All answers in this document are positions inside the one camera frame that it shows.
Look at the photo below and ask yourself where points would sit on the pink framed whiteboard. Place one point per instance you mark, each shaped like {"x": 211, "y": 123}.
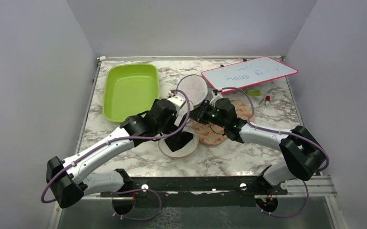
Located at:
{"x": 247, "y": 73}

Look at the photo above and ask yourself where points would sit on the green plastic tray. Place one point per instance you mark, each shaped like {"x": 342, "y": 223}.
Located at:
{"x": 129, "y": 89}

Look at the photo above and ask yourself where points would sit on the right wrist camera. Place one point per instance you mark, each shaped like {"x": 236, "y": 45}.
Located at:
{"x": 215, "y": 96}

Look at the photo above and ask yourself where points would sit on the green eraser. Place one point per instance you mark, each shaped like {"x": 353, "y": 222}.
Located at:
{"x": 253, "y": 92}

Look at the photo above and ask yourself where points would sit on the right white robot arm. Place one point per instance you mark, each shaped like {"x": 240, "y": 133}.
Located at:
{"x": 303, "y": 156}

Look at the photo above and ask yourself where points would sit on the floral fabric pouch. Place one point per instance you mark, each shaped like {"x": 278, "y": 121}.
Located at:
{"x": 211, "y": 136}

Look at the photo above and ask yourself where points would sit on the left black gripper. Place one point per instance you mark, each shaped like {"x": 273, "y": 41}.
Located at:
{"x": 173, "y": 127}

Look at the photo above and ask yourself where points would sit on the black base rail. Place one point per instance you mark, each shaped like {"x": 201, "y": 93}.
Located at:
{"x": 186, "y": 192}

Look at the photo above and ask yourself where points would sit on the black bra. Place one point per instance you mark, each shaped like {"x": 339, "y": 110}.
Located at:
{"x": 178, "y": 141}

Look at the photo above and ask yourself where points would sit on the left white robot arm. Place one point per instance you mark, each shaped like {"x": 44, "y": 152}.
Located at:
{"x": 72, "y": 178}

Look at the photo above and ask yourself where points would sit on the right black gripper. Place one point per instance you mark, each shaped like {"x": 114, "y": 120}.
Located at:
{"x": 198, "y": 114}

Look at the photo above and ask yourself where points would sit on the red capped marker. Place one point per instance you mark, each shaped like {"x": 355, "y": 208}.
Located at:
{"x": 265, "y": 101}

